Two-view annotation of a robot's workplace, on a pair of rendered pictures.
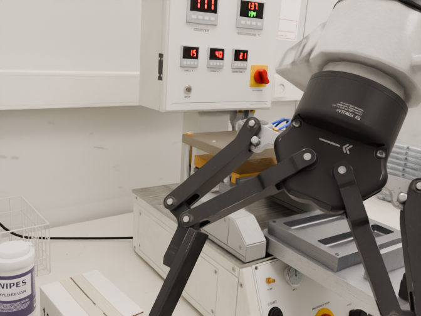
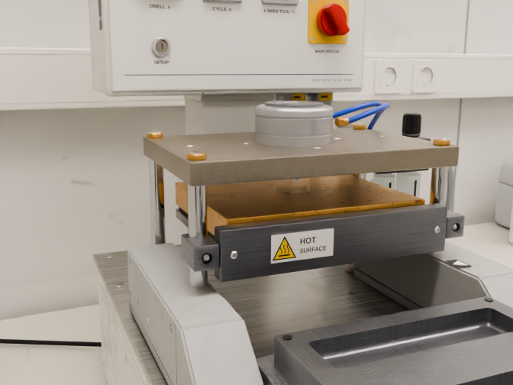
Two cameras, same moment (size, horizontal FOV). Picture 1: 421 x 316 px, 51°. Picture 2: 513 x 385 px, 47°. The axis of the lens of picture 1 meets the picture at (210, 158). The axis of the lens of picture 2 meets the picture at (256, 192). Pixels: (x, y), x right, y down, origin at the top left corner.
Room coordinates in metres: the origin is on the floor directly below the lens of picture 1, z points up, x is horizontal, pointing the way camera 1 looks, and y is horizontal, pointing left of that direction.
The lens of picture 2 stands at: (0.39, -0.19, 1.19)
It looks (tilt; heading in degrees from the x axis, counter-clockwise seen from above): 12 degrees down; 13
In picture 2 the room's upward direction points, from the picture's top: straight up
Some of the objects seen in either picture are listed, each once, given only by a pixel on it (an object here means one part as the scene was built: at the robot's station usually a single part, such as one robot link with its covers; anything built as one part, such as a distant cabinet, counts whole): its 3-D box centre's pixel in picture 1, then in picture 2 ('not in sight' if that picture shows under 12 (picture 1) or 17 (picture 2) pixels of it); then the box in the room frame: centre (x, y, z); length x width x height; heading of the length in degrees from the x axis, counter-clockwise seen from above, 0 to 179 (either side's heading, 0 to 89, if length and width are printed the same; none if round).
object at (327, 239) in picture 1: (337, 233); (460, 377); (0.77, -0.25, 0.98); 0.20 x 0.17 x 0.03; 125
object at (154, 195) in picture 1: (238, 209); (277, 298); (1.01, -0.08, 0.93); 0.46 x 0.35 x 0.01; 35
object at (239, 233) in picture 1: (217, 219); (182, 322); (0.84, -0.02, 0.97); 0.25 x 0.05 x 0.07; 35
